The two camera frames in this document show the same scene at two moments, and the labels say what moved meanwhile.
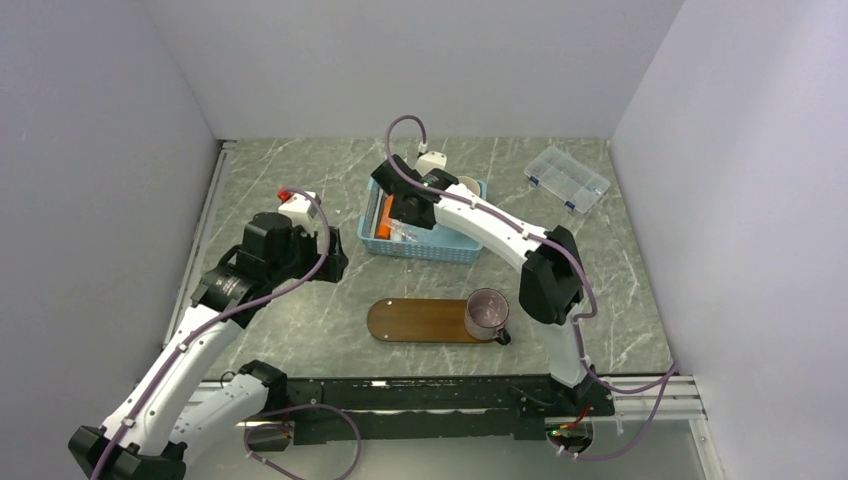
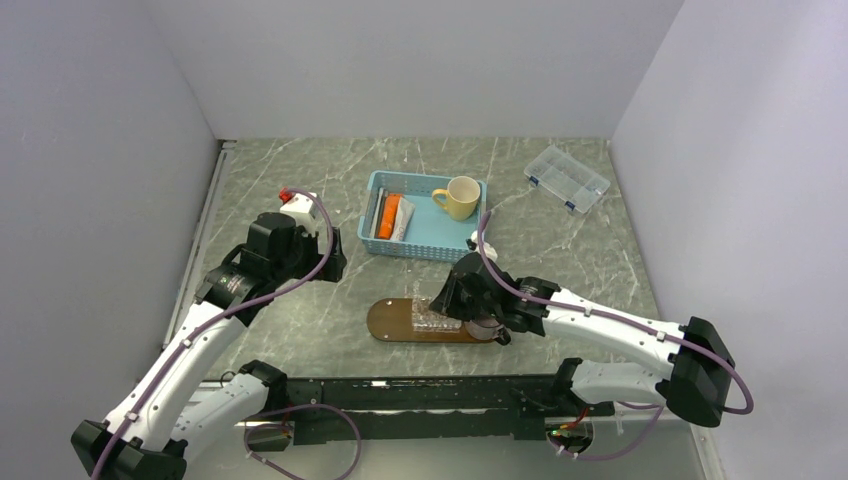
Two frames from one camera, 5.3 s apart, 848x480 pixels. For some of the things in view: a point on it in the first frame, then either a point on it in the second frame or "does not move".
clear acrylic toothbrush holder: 400,231 → 426,319
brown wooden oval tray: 420,320 does not move
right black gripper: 396,215 → 446,301
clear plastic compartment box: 566,179 does not move
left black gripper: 308,239 does not move
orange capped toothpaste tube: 384,228 does not move
